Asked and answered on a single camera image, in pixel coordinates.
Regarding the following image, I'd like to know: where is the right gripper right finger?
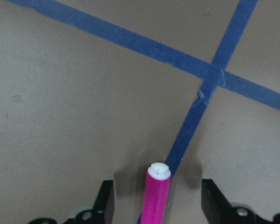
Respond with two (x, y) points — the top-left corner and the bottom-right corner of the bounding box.
(201, 179), (280, 224)

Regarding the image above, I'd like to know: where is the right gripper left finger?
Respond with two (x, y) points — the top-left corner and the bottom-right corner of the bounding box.
(64, 180), (114, 224)

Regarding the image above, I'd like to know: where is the pink marker pen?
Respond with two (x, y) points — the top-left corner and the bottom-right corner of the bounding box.
(140, 162), (171, 224)

